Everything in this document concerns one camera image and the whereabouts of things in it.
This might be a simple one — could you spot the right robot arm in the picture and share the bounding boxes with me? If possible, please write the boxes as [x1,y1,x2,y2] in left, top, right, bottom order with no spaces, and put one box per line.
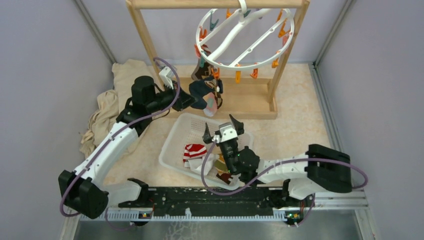
[202,115,353,206]

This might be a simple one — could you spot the yellow clothes clip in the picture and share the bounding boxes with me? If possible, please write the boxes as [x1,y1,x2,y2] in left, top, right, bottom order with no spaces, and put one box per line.
[235,71,242,84]

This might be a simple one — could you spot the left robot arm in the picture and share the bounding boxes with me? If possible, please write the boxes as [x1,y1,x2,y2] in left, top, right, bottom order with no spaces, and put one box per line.
[58,75,197,219]

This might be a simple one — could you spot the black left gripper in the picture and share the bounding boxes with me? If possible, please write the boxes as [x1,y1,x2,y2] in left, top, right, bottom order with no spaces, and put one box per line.
[146,79,198,113]

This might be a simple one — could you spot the pink sock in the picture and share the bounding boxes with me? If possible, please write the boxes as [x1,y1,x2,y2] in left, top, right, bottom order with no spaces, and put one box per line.
[202,92,218,117]

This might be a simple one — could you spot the aluminium rail front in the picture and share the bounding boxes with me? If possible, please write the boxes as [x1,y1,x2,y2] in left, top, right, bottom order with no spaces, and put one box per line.
[77,187,369,224]

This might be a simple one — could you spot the red white striped sock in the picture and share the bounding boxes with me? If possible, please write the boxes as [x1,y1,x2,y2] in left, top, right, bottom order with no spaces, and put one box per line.
[182,143,208,162]

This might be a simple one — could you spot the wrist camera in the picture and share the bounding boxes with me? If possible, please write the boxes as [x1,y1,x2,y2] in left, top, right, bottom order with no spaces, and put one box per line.
[214,122,239,144]
[159,66,177,90]

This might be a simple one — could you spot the white round clip hanger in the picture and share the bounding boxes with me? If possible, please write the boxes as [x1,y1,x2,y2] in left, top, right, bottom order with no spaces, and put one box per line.
[194,0,298,72]

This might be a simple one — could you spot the beige crumpled cloth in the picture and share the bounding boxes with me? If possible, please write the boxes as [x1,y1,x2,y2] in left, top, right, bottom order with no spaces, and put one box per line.
[79,59,158,158]

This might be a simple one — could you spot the beige striped ribbed sock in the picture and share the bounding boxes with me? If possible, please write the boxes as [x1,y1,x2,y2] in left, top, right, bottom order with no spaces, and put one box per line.
[213,159,233,185]

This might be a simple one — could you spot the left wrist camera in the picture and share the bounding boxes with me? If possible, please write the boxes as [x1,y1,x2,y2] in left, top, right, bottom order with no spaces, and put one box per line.
[159,66,177,90]

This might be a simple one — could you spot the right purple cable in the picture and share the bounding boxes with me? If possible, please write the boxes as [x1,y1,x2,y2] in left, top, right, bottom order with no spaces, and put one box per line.
[200,140,369,229]

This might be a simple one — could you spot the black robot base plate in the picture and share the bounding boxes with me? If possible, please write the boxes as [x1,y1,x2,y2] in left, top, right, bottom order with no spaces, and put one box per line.
[118,182,313,217]

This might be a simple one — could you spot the dark blue sock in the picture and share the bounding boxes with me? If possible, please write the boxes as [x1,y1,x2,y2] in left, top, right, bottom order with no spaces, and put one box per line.
[188,78,224,110]

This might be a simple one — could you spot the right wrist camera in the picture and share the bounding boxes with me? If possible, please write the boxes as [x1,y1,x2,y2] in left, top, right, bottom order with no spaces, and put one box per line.
[214,122,239,144]

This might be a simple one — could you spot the wooden hanger stand frame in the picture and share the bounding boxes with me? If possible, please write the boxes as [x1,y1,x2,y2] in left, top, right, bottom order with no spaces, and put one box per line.
[125,0,310,120]

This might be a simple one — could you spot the white perforated plastic basket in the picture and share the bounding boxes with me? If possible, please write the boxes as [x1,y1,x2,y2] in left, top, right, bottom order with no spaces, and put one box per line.
[158,113,254,190]

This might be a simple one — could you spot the orange clothes clip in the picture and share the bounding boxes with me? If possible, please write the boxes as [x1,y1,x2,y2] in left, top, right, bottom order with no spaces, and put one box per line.
[211,67,220,80]

